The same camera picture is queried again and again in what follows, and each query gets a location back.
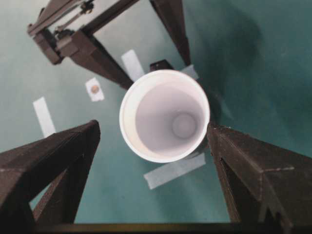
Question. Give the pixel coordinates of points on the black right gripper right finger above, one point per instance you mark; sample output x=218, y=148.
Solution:
x=261, y=182

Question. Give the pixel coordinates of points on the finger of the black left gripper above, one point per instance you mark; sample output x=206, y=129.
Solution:
x=171, y=15

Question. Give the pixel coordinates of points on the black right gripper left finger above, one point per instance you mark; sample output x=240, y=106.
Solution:
x=41, y=183

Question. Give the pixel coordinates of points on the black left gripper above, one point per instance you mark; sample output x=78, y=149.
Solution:
x=89, y=52

